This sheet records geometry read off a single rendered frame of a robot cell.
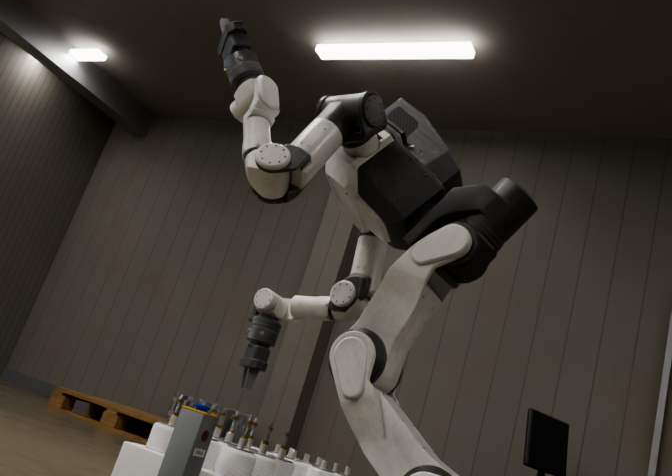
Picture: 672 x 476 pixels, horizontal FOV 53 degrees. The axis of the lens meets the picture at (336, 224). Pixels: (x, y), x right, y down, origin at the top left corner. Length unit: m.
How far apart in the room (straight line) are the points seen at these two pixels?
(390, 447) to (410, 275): 0.39
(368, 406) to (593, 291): 3.71
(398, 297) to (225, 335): 4.51
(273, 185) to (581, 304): 3.81
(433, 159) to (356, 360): 0.53
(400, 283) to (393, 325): 0.10
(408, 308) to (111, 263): 5.79
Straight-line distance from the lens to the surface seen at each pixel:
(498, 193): 1.65
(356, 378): 1.55
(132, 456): 1.99
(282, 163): 1.48
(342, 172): 1.72
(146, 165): 7.51
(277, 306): 2.05
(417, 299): 1.60
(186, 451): 1.74
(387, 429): 1.56
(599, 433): 4.90
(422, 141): 1.76
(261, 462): 1.96
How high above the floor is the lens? 0.32
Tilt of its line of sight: 18 degrees up
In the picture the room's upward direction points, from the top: 18 degrees clockwise
